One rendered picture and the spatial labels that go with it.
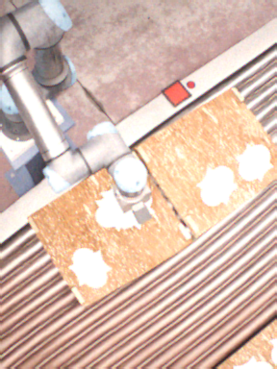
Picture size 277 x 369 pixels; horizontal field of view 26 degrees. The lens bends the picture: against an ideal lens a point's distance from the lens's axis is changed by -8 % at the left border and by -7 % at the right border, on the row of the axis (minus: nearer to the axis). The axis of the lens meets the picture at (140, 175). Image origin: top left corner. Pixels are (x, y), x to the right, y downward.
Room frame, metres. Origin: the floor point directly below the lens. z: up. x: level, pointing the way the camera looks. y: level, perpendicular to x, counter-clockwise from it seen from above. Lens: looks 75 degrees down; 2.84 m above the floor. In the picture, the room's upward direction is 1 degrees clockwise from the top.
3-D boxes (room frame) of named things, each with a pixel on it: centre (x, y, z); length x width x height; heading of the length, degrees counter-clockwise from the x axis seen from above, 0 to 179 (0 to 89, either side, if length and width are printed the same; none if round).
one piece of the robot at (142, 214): (0.38, 0.02, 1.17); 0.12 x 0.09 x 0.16; 29
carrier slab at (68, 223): (0.34, 0.10, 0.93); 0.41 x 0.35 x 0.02; 123
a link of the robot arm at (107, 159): (0.48, 0.09, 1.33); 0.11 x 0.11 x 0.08; 33
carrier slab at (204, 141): (0.58, -0.24, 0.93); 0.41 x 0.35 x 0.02; 125
